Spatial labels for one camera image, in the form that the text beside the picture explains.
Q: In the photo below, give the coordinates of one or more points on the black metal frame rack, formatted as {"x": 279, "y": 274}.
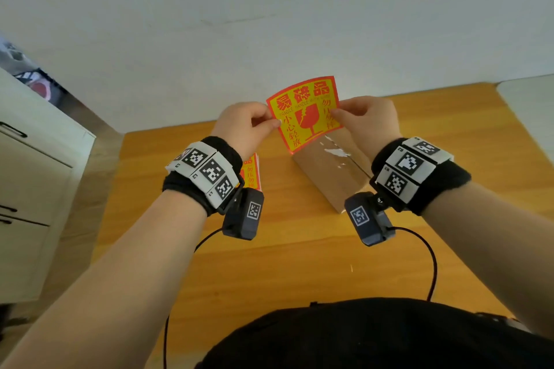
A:
{"x": 41, "y": 87}

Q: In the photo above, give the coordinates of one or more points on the person's left hand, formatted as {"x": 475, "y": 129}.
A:
{"x": 242, "y": 126}

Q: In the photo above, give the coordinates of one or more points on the black wristband with markers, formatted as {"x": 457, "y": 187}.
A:
{"x": 203, "y": 172}
{"x": 415, "y": 170}

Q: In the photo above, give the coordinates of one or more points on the stack of warning stickers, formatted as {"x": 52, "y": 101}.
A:
{"x": 252, "y": 172}

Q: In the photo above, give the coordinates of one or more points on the white grey bundle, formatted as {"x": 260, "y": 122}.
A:
{"x": 13, "y": 55}

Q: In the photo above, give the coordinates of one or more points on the person's left forearm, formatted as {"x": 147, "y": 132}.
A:
{"x": 108, "y": 286}

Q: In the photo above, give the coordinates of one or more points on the black left wristband with markers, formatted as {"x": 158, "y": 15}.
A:
{"x": 203, "y": 172}

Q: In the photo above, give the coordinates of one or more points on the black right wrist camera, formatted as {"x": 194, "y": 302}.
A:
{"x": 368, "y": 219}

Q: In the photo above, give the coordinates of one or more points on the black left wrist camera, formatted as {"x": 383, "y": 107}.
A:
{"x": 244, "y": 215}

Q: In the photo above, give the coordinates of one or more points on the person's right hand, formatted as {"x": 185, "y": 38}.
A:
{"x": 372, "y": 122}

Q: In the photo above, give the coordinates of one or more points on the person's black clothing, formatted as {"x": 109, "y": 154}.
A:
{"x": 368, "y": 338}

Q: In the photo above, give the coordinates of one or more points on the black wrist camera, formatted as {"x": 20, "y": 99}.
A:
{"x": 368, "y": 219}
{"x": 244, "y": 215}

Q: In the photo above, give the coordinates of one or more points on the cream cabinet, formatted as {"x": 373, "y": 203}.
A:
{"x": 34, "y": 183}

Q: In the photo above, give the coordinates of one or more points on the white side table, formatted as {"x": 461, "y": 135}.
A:
{"x": 528, "y": 113}

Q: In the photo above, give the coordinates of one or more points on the person's right forearm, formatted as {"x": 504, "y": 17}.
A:
{"x": 497, "y": 243}

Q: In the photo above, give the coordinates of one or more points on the black right wristband with markers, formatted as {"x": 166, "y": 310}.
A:
{"x": 415, "y": 170}

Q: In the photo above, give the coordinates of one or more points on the brown cardboard box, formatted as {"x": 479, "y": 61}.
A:
{"x": 329, "y": 170}

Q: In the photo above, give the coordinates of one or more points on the red yellow sticker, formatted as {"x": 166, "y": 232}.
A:
{"x": 303, "y": 113}

